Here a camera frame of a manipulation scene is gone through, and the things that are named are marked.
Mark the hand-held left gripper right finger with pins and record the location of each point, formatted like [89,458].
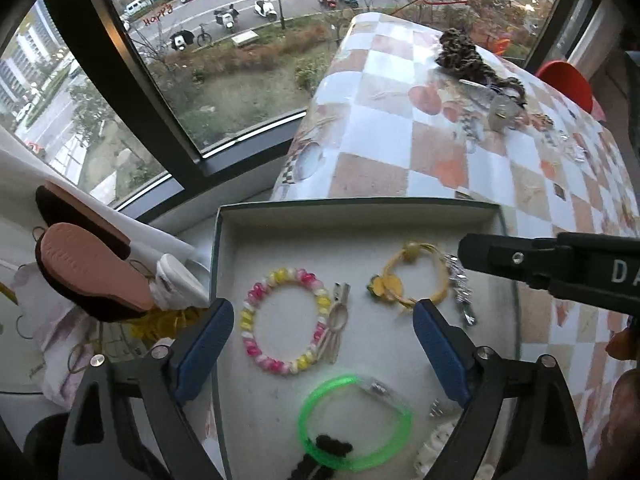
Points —
[440,355]

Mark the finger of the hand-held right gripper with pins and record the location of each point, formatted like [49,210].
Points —
[500,257]

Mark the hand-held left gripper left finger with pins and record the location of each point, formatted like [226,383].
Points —
[200,350]

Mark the grey-green jewelry box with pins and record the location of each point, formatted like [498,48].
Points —
[300,240]

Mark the black hair clip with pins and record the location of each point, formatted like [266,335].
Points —
[325,452]

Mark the person's right hand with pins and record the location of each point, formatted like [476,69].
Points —
[624,346]

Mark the small silver clasp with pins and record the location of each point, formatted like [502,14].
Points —
[436,407]

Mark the white cloth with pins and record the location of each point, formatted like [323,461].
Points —
[172,280]

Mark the white flower hair clip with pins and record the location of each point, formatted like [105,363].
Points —
[434,449]

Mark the silver hair clips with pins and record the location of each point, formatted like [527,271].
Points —
[335,325]

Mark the brown slipper pink sole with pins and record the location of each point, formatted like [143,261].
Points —
[75,205]
[95,272]

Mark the checkered tablecloth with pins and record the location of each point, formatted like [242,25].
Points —
[400,125]

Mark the red chair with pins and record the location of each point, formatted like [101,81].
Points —
[567,82]

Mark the leopard print scrunchie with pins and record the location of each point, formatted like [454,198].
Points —
[460,52]

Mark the black window frame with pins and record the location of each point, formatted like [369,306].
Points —
[170,125]

